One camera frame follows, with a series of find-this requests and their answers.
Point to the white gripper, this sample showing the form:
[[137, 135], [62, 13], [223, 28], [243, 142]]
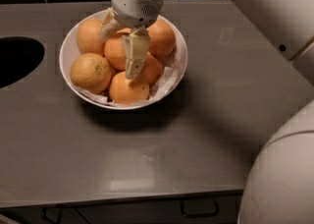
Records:
[[133, 4]]

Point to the black left drawer handle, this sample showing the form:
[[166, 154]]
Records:
[[51, 215]]

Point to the white bowl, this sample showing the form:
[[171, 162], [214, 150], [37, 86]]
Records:
[[69, 51]]

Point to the orange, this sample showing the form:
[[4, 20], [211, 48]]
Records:
[[124, 30], [152, 70], [91, 72], [162, 39], [114, 51], [124, 91], [87, 37]]

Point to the black drawer handle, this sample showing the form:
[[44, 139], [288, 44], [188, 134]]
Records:
[[199, 208], [51, 215]]

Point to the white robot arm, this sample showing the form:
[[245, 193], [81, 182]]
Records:
[[234, 143]]

